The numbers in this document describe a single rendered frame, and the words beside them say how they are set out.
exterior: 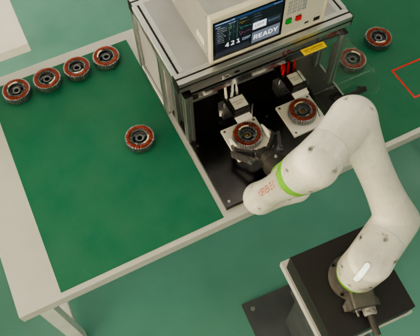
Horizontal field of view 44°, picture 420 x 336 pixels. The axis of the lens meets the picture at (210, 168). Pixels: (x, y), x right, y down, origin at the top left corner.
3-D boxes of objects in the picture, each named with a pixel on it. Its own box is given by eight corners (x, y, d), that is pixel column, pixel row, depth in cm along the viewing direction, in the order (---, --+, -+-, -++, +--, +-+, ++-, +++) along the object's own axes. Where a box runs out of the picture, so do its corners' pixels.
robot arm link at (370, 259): (389, 263, 163) (411, 246, 145) (363, 303, 158) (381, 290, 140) (354, 238, 166) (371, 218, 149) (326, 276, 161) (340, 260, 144)
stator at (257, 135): (267, 143, 198) (267, 138, 195) (241, 155, 196) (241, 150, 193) (253, 121, 203) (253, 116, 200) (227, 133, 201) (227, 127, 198)
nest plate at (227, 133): (273, 147, 199) (273, 145, 198) (238, 163, 196) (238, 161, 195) (254, 117, 206) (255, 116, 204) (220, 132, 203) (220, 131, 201)
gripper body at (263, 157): (264, 176, 184) (252, 162, 191) (285, 166, 186) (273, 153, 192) (261, 159, 179) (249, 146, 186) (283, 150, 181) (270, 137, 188)
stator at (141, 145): (121, 148, 202) (119, 143, 199) (133, 125, 207) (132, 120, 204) (147, 157, 200) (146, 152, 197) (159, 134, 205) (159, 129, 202)
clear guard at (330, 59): (379, 91, 182) (383, 80, 177) (319, 117, 177) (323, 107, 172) (328, 28, 196) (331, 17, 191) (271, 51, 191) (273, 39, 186)
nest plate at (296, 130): (328, 123, 204) (328, 121, 203) (294, 137, 201) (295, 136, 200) (307, 95, 210) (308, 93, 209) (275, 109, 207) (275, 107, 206)
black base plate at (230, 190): (375, 142, 202) (376, 139, 200) (226, 210, 189) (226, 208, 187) (310, 57, 223) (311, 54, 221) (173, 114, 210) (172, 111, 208)
